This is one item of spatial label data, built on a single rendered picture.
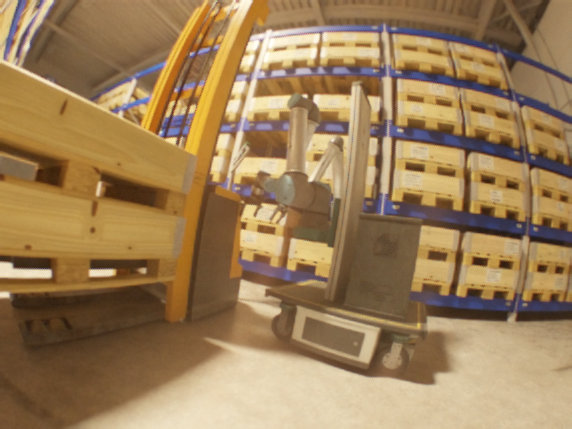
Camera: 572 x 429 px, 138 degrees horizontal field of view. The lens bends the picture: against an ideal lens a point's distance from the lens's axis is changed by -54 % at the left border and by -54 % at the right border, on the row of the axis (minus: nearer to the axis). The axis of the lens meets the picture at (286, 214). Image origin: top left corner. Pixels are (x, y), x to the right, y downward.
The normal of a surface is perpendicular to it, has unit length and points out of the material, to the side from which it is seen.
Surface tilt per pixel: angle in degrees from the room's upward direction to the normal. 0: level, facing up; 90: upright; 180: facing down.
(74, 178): 90
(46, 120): 90
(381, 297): 90
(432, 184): 90
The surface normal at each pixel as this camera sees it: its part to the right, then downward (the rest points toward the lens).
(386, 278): -0.51, -0.15
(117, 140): 0.93, 0.13
